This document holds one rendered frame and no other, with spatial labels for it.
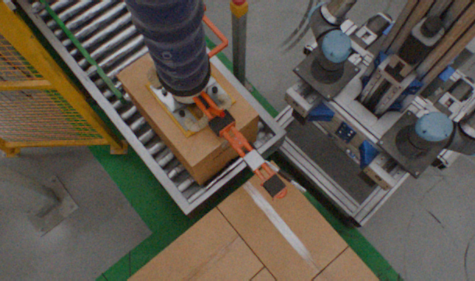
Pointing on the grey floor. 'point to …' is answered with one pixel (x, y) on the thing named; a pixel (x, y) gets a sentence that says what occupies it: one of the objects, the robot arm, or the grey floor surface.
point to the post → (239, 13)
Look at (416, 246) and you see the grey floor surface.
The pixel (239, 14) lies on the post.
